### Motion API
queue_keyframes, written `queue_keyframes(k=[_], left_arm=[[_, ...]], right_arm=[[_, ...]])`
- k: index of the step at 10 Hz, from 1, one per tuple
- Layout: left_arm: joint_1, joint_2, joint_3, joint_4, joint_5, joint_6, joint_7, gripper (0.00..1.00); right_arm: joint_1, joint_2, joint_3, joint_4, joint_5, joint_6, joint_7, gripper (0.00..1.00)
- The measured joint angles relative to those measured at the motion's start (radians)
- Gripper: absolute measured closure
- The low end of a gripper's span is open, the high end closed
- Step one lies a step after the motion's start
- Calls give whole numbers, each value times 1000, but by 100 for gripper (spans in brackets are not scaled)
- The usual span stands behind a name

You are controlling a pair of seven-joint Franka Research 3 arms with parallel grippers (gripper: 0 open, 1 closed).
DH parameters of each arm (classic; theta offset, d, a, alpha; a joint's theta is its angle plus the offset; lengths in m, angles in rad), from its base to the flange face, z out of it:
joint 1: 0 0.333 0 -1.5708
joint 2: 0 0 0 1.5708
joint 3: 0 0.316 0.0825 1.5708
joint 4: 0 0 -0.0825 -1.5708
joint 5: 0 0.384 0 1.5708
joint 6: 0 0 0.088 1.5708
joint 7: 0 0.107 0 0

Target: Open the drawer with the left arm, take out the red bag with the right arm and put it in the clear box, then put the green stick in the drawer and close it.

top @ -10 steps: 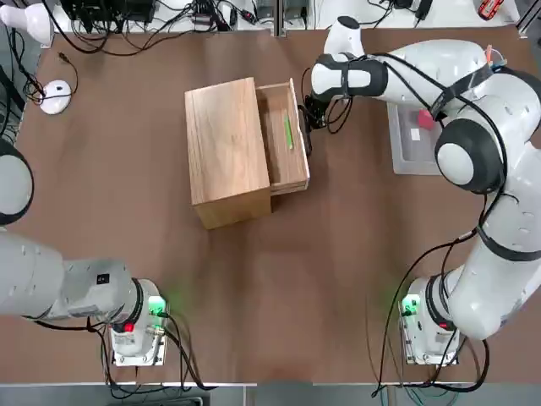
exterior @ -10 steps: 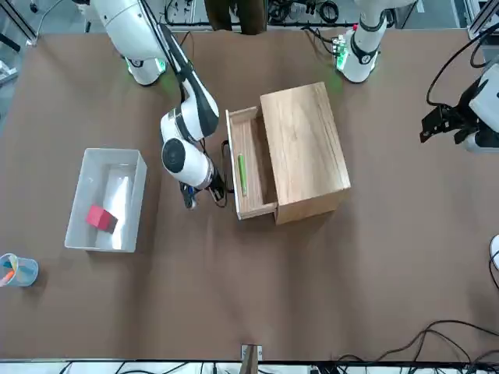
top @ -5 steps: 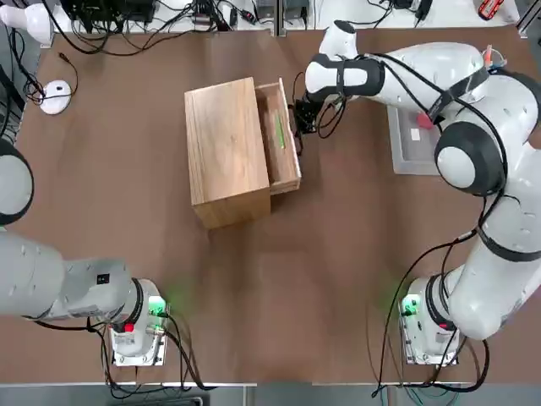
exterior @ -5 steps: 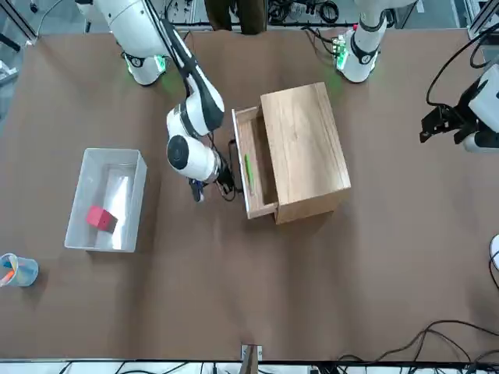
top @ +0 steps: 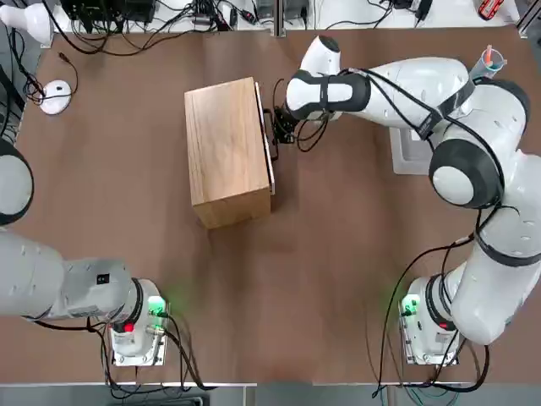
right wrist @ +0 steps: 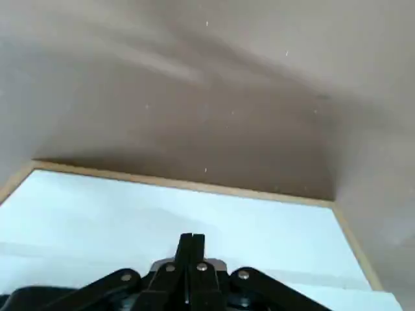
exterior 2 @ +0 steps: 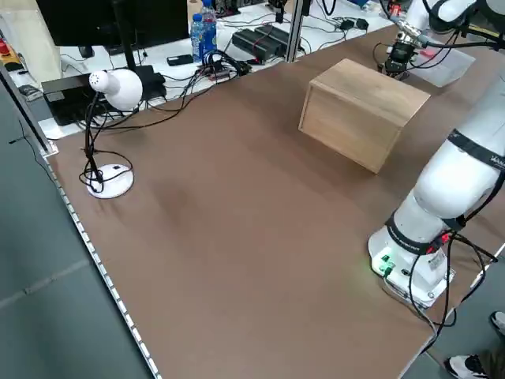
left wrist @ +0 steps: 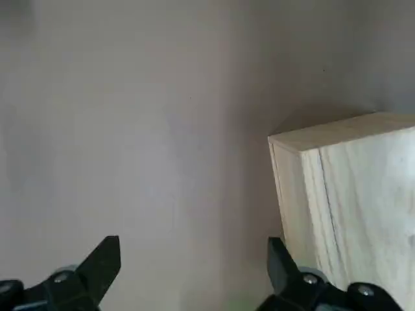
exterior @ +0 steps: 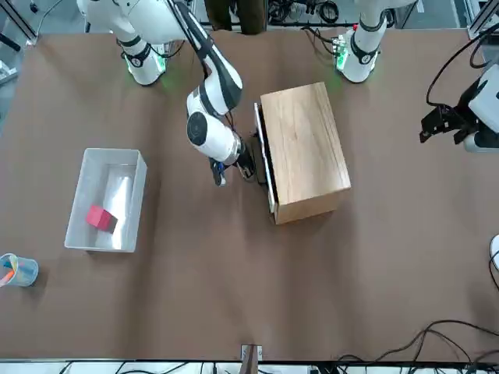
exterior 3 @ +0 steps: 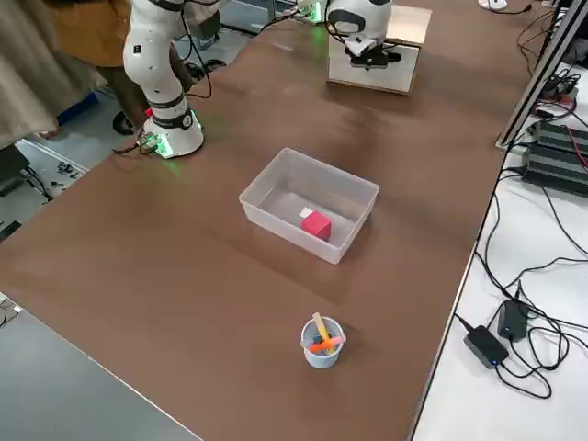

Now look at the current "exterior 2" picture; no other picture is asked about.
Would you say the clear plastic box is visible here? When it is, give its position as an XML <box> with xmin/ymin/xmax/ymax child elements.
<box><xmin>408</xmin><ymin>46</ymin><xmax>477</xmax><ymax>88</ymax></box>

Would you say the beige control box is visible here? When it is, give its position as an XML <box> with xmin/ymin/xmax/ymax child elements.
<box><xmin>0</xmin><ymin>9</ymin><xmax>63</xmax><ymax>79</ymax></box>

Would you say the white desk lamp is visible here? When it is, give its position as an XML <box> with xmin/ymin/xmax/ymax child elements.
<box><xmin>80</xmin><ymin>69</ymin><xmax>144</xmax><ymax>200</ymax></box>

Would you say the black power supply unit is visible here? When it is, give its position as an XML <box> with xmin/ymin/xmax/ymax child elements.
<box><xmin>231</xmin><ymin>28</ymin><xmax>283</xmax><ymax>65</ymax></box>
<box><xmin>254</xmin><ymin>23</ymin><xmax>295</xmax><ymax>52</ymax></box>

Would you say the black desktop box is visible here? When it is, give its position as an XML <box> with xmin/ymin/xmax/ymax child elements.
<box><xmin>41</xmin><ymin>74</ymin><xmax>100</xmax><ymax>127</ymax></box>

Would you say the aluminium frame rail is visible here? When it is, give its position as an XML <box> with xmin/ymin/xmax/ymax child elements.
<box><xmin>0</xmin><ymin>62</ymin><xmax>59</xmax><ymax>156</ymax></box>

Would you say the wooden drawer cabinet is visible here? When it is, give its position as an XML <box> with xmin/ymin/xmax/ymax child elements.
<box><xmin>297</xmin><ymin>58</ymin><xmax>432</xmax><ymax>174</ymax></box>

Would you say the small hub with cables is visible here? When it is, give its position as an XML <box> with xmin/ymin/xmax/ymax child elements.
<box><xmin>196</xmin><ymin>58</ymin><xmax>253</xmax><ymax>83</ymax></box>

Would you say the black computer monitor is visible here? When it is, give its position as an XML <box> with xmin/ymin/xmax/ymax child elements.
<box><xmin>35</xmin><ymin>0</ymin><xmax>190</xmax><ymax>99</ymax></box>

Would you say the aluminium frame post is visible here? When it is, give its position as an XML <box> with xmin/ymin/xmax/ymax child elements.
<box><xmin>286</xmin><ymin>0</ymin><xmax>313</xmax><ymax>64</ymax></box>

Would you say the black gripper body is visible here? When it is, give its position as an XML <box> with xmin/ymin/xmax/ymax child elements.
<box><xmin>388</xmin><ymin>40</ymin><xmax>417</xmax><ymax>66</ymax></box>

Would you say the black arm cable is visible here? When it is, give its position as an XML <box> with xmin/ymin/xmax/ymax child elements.
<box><xmin>408</xmin><ymin>231</ymin><xmax>499</xmax><ymax>339</ymax></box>

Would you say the blue drink bottle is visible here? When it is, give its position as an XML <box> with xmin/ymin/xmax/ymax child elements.
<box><xmin>200</xmin><ymin>0</ymin><xmax>219</xmax><ymax>60</ymax></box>
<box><xmin>189</xmin><ymin>13</ymin><xmax>207</xmax><ymax>64</ymax></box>

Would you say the person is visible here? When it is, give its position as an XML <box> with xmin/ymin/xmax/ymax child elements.
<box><xmin>443</xmin><ymin>310</ymin><xmax>505</xmax><ymax>379</ymax></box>

